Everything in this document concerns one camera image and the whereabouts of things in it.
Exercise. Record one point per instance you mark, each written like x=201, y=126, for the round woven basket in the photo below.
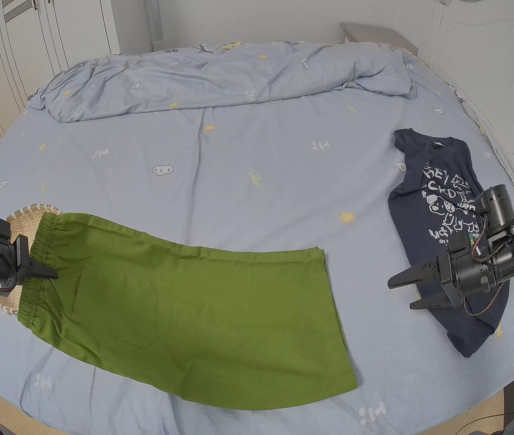
x=23, y=224

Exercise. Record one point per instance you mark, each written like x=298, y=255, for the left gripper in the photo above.
x=1, y=265

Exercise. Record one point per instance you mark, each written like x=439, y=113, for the grey bedside table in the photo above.
x=374, y=32

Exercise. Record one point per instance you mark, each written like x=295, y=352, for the pale blue quilt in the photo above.
x=216, y=79

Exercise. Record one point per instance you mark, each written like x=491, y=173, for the green shorts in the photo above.
x=193, y=315

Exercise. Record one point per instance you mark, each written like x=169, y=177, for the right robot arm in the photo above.
x=497, y=202

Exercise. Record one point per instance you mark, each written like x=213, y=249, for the dark blue printed T-shirt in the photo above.
x=404, y=215

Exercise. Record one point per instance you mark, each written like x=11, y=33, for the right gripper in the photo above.
x=474, y=274

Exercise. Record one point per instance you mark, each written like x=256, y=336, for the white wardrobe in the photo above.
x=21, y=39

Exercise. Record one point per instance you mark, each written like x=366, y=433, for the bed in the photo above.
x=257, y=152

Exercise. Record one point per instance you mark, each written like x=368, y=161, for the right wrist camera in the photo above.
x=460, y=245

